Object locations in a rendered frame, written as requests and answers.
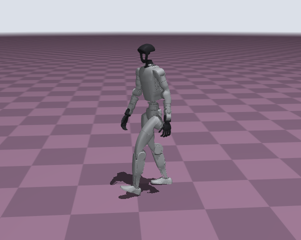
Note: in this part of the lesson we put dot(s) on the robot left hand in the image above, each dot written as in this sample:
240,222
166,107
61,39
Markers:
166,127

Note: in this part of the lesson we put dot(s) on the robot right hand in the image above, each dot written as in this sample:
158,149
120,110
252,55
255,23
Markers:
125,119

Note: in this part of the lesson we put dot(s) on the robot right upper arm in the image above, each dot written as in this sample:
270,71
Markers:
138,90

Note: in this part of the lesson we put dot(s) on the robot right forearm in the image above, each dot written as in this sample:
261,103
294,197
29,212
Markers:
132,103

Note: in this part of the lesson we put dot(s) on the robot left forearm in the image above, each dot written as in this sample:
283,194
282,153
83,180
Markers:
167,105

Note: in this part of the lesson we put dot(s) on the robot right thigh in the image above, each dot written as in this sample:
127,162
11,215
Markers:
157,148

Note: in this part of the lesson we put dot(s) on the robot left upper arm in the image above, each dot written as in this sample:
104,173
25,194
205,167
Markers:
160,75

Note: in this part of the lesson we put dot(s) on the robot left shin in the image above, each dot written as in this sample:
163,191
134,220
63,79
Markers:
138,164

